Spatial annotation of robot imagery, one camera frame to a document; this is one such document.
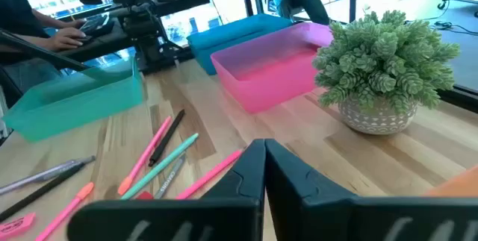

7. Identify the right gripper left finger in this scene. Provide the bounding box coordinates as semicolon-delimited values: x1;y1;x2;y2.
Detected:
66;138;267;241

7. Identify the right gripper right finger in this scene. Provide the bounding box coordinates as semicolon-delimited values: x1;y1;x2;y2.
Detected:
264;138;478;241

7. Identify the pink pencil orange eraser cap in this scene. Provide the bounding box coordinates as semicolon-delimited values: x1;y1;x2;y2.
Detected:
174;148;244;201
34;181;95;241
117;115;173;197

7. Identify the grey crayon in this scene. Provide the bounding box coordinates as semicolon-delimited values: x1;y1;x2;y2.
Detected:
153;153;187;200

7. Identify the teal pen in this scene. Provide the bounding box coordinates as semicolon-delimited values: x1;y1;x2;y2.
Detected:
119;132;200;201

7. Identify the black pen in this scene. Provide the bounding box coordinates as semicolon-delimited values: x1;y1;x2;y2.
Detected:
147;108;187;168
0;162;86;222

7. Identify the red eraser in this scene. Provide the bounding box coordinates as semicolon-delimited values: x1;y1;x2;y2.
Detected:
134;190;155;201

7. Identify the silver pen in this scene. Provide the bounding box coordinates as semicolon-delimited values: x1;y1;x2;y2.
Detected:
0;154;97;196

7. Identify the pink eraser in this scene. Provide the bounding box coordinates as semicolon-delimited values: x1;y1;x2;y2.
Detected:
0;212;37;239

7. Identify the black keyboard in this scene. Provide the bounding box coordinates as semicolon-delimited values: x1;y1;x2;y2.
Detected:
78;13;117;40

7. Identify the black desk leg beam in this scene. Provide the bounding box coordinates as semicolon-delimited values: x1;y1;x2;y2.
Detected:
0;28;93;73

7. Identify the blue plastic bin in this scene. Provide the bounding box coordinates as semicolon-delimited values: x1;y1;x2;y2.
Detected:
185;13;296;76

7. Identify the person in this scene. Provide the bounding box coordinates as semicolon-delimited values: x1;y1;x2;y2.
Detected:
0;0;87;66

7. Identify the pink translucent plastic bin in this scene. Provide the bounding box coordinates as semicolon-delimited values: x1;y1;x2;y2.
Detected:
210;21;335;114

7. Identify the green translucent plastic bin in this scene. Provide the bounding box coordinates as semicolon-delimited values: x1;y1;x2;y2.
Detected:
1;57;146;143

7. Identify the orange translucent plastic bin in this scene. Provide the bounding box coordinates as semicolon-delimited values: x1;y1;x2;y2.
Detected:
423;164;478;197

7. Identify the artificial succulent in white pot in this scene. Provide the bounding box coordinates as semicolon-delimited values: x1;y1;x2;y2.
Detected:
311;9;461;136

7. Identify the black aluminium rig frame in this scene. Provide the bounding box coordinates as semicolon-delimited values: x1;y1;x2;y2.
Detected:
436;84;478;113

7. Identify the black floor cable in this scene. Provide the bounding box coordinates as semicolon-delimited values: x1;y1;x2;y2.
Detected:
403;0;478;37

